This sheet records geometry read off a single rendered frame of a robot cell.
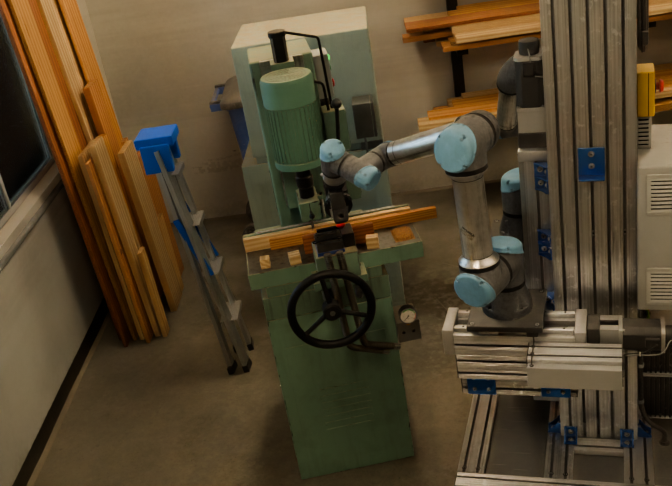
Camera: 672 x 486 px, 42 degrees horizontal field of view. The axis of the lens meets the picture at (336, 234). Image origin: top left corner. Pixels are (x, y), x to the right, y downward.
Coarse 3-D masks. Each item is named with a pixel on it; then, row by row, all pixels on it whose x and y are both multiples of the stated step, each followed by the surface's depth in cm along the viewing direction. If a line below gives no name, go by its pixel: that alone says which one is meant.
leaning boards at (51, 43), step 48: (0, 0) 366; (48, 0) 415; (48, 48) 409; (48, 96) 391; (96, 96) 435; (96, 144) 404; (96, 192) 404; (144, 192) 448; (96, 240) 420; (144, 240) 470; (144, 288) 434; (144, 336) 439
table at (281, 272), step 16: (384, 240) 302; (416, 240) 299; (256, 256) 306; (272, 256) 304; (304, 256) 301; (368, 256) 297; (384, 256) 298; (400, 256) 299; (416, 256) 300; (256, 272) 296; (272, 272) 295; (288, 272) 296; (304, 272) 297; (256, 288) 297; (320, 288) 289
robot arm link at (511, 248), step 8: (496, 240) 259; (504, 240) 258; (512, 240) 258; (496, 248) 254; (504, 248) 253; (512, 248) 253; (520, 248) 255; (504, 256) 253; (512, 256) 254; (520, 256) 256; (512, 264) 254; (520, 264) 257; (512, 272) 253; (520, 272) 258; (512, 280) 257; (520, 280) 259; (504, 288) 259
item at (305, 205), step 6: (300, 198) 303; (312, 198) 301; (300, 204) 299; (306, 204) 299; (312, 204) 299; (318, 204) 300; (300, 210) 300; (306, 210) 300; (312, 210) 300; (318, 210) 300; (306, 216) 301; (318, 216) 301
